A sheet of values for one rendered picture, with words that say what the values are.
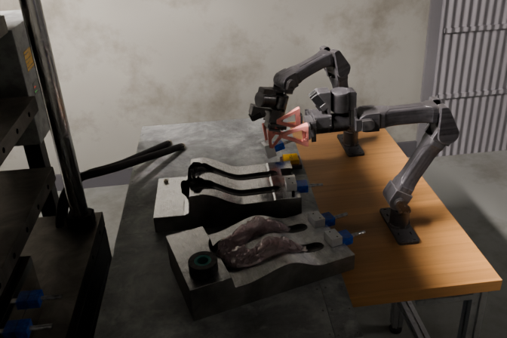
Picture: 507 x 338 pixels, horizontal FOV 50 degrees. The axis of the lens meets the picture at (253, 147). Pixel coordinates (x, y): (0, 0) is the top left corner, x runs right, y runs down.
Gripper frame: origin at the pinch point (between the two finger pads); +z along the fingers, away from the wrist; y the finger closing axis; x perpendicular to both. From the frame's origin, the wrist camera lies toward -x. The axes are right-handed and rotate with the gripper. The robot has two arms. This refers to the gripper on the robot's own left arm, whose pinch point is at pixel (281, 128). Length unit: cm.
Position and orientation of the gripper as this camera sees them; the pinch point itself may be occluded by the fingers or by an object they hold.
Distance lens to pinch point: 158.1
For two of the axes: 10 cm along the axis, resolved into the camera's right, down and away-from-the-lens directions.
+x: 0.7, 8.8, 4.6
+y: 1.1, 4.5, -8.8
